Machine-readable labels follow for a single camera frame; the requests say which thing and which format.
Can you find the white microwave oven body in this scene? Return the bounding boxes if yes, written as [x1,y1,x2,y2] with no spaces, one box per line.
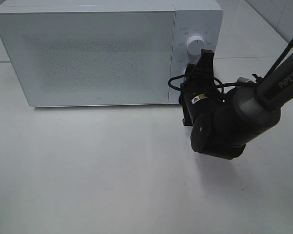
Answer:
[0,0,223,104]

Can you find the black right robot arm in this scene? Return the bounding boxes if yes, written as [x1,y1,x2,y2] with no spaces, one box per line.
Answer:
[179,50,293,160]

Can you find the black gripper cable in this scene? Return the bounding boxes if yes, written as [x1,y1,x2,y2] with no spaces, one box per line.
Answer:
[167,24,293,98]

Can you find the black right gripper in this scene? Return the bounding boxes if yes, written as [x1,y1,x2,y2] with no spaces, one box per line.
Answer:
[179,49,225,127]

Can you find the white microwave door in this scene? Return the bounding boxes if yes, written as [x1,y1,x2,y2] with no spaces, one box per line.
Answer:
[0,12,174,107]

